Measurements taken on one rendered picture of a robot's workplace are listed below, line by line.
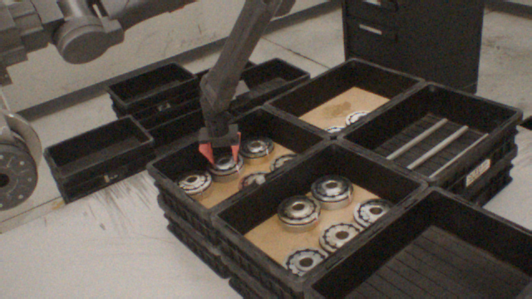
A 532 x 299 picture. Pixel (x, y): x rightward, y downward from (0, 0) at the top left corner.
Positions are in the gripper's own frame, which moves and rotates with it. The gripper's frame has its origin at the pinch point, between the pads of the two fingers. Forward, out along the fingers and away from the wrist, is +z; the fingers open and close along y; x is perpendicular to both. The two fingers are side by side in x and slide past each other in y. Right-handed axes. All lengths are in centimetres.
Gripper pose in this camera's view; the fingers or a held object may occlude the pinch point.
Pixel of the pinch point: (224, 159)
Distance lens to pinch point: 145.1
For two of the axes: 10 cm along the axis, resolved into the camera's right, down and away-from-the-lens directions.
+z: 1.3, 8.2, 5.6
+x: -0.1, 5.6, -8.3
